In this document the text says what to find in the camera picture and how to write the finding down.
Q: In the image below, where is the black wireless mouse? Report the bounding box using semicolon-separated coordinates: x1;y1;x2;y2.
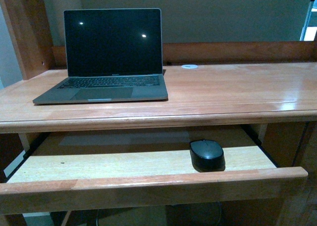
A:
190;139;225;172

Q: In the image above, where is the wooden pull-out keyboard tray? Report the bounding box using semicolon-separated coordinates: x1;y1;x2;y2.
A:
0;125;308;215

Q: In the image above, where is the grey open laptop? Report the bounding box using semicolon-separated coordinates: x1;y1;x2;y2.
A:
33;8;168;105

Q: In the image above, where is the wooden desk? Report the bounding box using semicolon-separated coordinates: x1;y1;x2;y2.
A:
0;0;317;226

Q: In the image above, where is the white desk cable grommet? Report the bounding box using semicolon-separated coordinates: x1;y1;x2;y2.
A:
182;64;198;69

